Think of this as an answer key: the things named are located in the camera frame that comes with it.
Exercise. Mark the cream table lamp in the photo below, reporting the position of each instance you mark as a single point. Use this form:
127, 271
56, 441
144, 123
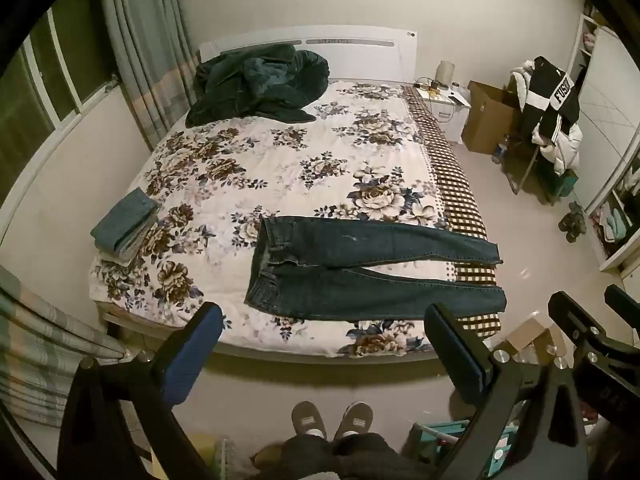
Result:
445, 72

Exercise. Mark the grey green curtain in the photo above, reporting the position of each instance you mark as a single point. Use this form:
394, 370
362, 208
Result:
145, 50

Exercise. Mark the folded grey clothes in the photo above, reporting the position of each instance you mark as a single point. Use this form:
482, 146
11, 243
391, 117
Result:
142, 242

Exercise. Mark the pair of dark slippers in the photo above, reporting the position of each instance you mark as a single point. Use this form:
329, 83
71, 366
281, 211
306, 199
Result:
572, 222

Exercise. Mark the striped curtain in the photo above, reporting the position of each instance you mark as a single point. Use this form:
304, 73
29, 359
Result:
45, 350

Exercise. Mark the dark green blanket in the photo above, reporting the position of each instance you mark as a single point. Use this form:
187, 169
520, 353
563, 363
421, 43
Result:
250, 87

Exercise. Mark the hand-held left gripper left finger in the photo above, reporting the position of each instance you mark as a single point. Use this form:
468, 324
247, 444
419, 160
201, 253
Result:
196, 352

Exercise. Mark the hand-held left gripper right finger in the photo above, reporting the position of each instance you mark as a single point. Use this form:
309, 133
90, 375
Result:
450, 350

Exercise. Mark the white wardrobe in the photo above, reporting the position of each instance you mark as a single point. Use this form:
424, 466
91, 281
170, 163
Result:
612, 90

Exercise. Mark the black and white jacket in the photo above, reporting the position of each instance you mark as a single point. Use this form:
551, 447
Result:
550, 95

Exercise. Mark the person's legs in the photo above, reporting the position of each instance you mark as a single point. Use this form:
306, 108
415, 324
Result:
345, 460

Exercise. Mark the blue denim pants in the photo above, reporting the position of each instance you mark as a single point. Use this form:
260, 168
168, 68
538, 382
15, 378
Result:
360, 292

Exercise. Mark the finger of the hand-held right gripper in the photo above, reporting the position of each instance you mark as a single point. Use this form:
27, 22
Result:
570, 312
622, 302

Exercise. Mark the white bed headboard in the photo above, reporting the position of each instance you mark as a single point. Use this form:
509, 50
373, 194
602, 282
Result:
350, 52

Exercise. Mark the large cardboard box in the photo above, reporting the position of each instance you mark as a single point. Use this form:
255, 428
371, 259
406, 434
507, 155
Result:
487, 120

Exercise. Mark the white nightstand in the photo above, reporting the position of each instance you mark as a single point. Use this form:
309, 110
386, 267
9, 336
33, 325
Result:
447, 110

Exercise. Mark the grey house slipper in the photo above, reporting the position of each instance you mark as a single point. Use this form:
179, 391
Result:
354, 419
309, 420

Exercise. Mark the floral quilt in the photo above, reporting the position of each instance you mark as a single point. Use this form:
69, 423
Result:
280, 175

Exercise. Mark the small cardboard box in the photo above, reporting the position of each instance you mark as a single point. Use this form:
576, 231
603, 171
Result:
530, 337

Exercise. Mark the window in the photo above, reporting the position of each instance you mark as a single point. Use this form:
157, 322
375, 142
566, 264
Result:
45, 90

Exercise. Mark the metal chair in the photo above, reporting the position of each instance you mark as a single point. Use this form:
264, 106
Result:
525, 165

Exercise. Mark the teal plastic basket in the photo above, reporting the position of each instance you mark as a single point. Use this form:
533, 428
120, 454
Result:
435, 442

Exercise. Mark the plastic bottle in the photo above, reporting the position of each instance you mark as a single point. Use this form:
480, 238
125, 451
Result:
499, 152

